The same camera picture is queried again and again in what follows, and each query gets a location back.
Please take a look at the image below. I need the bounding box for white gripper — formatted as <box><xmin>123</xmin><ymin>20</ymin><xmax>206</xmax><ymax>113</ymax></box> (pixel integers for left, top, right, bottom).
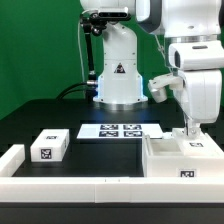
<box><xmin>173</xmin><ymin>69</ymin><xmax>222</xmax><ymax>137</ymax></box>

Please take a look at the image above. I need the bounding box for white cabinet door panel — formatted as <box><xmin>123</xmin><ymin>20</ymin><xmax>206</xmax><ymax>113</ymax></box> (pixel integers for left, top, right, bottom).
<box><xmin>163</xmin><ymin>128</ymin><xmax>224</xmax><ymax>157</ymax></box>

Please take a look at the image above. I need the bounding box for white cabinet body box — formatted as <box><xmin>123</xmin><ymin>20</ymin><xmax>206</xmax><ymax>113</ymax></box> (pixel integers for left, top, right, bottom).
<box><xmin>142</xmin><ymin>135</ymin><xmax>224</xmax><ymax>178</ymax></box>

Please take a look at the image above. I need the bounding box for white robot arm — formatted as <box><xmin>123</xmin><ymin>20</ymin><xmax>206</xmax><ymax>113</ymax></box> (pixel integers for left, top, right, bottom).
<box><xmin>80</xmin><ymin>0</ymin><xmax>224</xmax><ymax>137</ymax></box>

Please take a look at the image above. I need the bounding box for white small cabinet top block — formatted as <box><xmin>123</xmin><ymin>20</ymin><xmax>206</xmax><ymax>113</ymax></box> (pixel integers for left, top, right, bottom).
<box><xmin>30</xmin><ymin>129</ymin><xmax>70</xmax><ymax>162</ymax></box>

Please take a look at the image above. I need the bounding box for white marker base sheet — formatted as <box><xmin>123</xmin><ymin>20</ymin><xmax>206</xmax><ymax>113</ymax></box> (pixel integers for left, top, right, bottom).
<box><xmin>77</xmin><ymin>124</ymin><xmax>163</xmax><ymax>139</ymax></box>

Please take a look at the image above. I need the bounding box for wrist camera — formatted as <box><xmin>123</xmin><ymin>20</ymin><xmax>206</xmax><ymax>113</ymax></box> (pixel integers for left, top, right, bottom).
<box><xmin>148</xmin><ymin>73</ymin><xmax>183</xmax><ymax>103</ymax></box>

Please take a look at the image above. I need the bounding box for black cable bundle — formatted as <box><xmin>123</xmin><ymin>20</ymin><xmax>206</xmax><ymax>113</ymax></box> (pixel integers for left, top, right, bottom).
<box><xmin>55</xmin><ymin>79</ymin><xmax>100</xmax><ymax>100</ymax></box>

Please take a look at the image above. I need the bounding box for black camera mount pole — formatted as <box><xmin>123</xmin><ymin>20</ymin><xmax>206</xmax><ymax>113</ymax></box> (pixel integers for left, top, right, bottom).
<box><xmin>80</xmin><ymin>12</ymin><xmax>106</xmax><ymax>80</ymax></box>

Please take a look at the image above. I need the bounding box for white U-shaped fence wall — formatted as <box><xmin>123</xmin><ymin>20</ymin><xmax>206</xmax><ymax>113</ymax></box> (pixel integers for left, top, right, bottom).
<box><xmin>0</xmin><ymin>144</ymin><xmax>224</xmax><ymax>203</ymax></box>

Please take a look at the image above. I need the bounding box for white thin cable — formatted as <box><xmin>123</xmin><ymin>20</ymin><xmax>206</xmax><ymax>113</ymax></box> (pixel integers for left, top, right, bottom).
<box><xmin>77</xmin><ymin>9</ymin><xmax>88</xmax><ymax>99</ymax></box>

